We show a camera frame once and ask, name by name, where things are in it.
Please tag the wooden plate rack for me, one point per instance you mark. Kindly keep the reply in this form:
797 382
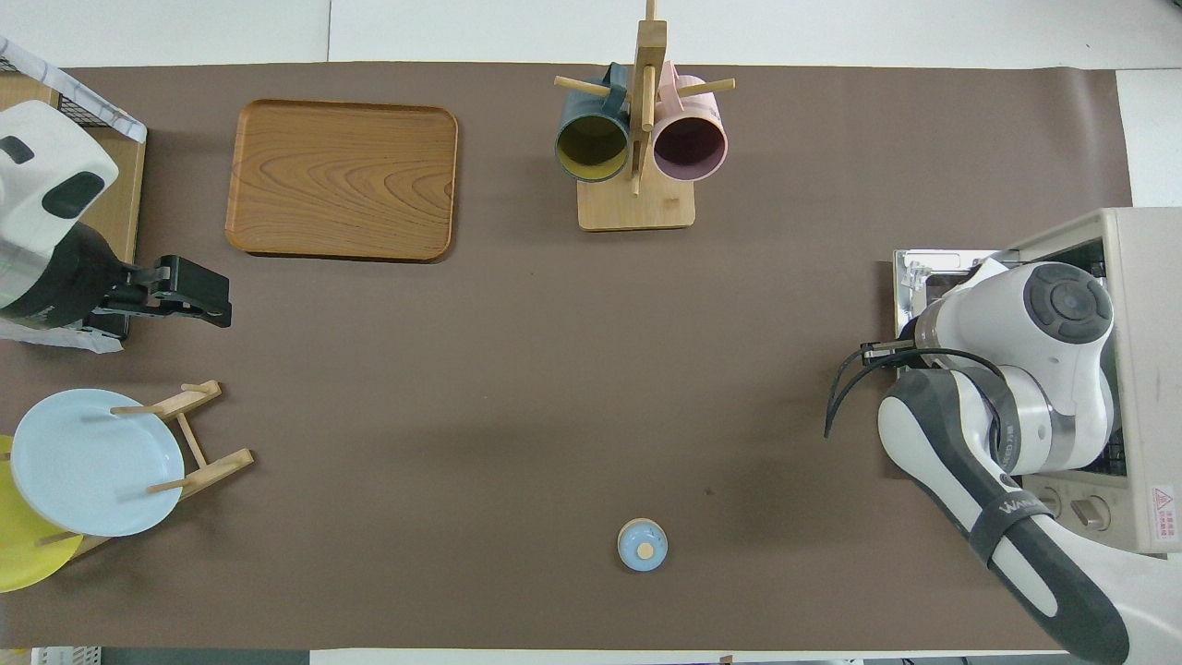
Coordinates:
217 466

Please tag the wooden serving tray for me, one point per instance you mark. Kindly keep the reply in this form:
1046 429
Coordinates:
342 180

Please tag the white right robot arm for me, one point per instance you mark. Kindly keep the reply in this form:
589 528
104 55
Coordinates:
1007 369

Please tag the pink mug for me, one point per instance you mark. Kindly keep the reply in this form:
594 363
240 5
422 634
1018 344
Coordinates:
689 148

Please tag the brown table mat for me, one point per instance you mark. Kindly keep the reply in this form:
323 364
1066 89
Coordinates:
508 369

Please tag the yellow plate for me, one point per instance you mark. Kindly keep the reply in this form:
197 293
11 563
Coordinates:
23 554

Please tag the dark blue mug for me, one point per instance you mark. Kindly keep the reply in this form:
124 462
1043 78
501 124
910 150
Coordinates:
591 148

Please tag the beige toaster oven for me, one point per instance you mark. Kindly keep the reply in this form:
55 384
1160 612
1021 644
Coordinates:
1150 369

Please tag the light blue plate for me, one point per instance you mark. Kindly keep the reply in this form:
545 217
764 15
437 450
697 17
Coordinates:
92 462

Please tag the small blue call bell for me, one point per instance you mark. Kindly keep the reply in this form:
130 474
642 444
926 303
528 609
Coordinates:
642 545

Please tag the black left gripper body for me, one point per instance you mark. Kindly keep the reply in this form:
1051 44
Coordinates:
129 296

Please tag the wooden mug tree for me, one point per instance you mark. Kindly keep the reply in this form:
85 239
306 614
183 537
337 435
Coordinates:
637 208

